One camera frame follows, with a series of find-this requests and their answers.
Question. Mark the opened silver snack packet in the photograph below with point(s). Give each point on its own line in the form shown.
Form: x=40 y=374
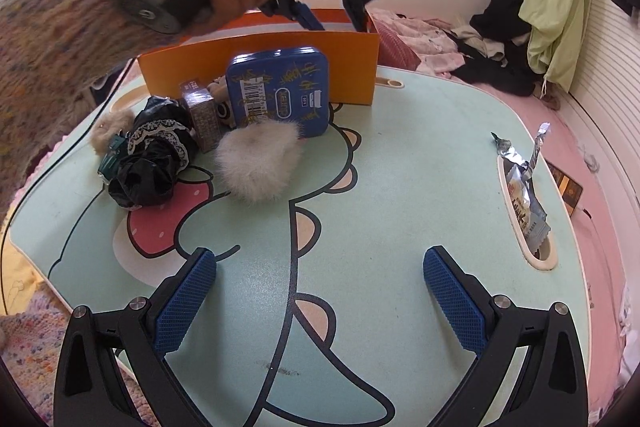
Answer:
x=525 y=212

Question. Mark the person's knitted sweater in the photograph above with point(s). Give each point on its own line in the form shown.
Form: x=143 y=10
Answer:
x=30 y=357

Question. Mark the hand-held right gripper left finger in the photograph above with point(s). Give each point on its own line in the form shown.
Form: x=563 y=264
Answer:
x=187 y=302

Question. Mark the person's left forearm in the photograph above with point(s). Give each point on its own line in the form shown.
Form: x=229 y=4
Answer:
x=50 y=32

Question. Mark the orange cardboard box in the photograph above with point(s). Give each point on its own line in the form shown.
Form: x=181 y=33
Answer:
x=350 y=67

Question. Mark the dark smartphone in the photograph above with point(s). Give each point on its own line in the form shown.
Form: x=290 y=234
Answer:
x=567 y=189

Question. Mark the small shiny card box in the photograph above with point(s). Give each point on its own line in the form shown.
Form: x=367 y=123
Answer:
x=205 y=122

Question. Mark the cream fluffy pom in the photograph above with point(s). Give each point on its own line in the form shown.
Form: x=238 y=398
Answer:
x=257 y=162

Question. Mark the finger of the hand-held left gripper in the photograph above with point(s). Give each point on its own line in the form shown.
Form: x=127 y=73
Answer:
x=309 y=18
x=357 y=14

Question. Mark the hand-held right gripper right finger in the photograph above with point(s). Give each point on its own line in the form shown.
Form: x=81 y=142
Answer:
x=455 y=302

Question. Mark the brown fluffy pom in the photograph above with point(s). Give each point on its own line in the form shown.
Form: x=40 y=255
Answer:
x=107 y=127

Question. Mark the beige garment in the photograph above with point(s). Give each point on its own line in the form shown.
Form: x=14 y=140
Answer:
x=480 y=43

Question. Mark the dark green small item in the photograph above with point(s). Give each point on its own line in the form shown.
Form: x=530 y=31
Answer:
x=111 y=162

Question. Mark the light green hanging garment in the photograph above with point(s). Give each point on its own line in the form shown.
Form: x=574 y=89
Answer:
x=555 y=7

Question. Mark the black garment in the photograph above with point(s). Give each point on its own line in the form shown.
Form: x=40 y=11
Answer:
x=500 y=14
x=500 y=74

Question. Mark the blue metal tin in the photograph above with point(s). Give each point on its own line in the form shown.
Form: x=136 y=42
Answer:
x=280 y=92

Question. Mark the red patterned pillow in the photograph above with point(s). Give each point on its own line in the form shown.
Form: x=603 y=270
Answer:
x=397 y=47

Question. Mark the yellow printed blanket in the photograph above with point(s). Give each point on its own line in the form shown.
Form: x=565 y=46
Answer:
x=20 y=277

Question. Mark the cartoon dinosaur print desktop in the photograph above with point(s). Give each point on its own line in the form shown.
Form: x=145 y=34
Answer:
x=400 y=187

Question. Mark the white slatted headboard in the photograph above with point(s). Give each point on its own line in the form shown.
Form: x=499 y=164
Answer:
x=610 y=67

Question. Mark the black lace-trimmed cloth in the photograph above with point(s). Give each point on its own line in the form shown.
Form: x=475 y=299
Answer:
x=150 y=177

